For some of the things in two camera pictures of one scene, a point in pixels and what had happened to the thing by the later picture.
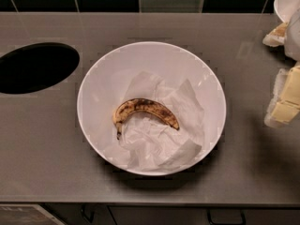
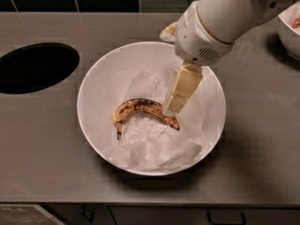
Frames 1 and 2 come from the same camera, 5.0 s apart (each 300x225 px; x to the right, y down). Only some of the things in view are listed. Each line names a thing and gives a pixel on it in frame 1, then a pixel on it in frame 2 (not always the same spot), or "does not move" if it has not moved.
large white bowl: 152,108 does not move
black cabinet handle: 91,218 does not move
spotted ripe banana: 133,106 does not move
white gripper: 293,37 → 196,40
